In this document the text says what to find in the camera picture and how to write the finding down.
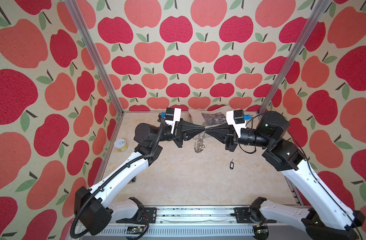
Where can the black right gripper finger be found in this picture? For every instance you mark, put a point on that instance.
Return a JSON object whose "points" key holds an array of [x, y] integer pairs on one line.
{"points": [[219, 128], [220, 135]]}

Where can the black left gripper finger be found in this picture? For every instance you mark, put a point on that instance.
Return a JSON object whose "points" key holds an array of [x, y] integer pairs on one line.
{"points": [[190, 134], [190, 127]]}

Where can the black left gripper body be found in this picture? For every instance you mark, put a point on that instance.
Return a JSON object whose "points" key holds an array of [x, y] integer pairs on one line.
{"points": [[176, 138]]}

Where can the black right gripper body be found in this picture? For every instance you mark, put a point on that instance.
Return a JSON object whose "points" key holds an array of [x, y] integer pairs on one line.
{"points": [[233, 141]]}

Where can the metal key organizer plate with rings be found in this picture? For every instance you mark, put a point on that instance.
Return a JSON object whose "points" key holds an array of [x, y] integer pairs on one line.
{"points": [[199, 145]]}

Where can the key with black tag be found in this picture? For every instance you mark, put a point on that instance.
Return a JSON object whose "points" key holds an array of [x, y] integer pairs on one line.
{"points": [[231, 165]]}

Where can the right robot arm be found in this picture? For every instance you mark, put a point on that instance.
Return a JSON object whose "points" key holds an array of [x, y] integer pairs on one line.
{"points": [[328, 218]]}

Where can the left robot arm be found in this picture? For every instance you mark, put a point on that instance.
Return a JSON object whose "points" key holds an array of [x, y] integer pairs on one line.
{"points": [[93, 208]]}

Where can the beige canvas tote bag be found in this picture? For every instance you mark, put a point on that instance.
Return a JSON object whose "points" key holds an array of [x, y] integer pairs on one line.
{"points": [[209, 118]]}

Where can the yellow tin can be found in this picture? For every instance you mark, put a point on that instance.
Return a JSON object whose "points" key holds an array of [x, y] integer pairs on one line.
{"points": [[121, 145]]}

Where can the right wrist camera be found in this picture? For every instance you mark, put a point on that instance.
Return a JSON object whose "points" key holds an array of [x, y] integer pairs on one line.
{"points": [[238, 120]]}

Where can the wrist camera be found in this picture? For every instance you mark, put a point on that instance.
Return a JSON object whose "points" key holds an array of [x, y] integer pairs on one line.
{"points": [[238, 120], [171, 115]]}

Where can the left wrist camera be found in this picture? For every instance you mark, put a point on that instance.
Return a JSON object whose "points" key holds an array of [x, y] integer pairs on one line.
{"points": [[171, 115]]}

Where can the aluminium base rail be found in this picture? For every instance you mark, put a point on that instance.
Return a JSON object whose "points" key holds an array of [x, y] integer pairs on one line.
{"points": [[202, 215]]}

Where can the perforated cable tray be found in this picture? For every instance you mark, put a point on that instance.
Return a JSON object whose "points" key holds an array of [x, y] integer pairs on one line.
{"points": [[159, 231]]}

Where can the aluminium corner post right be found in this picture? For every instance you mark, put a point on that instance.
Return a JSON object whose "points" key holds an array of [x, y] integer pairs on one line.
{"points": [[310, 24]]}

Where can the aluminium corner post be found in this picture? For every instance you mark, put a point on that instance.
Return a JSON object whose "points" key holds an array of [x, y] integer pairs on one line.
{"points": [[81, 25], [310, 24]]}

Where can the aluminium corner post left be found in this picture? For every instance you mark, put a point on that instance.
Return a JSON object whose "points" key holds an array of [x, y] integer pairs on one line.
{"points": [[81, 25]]}

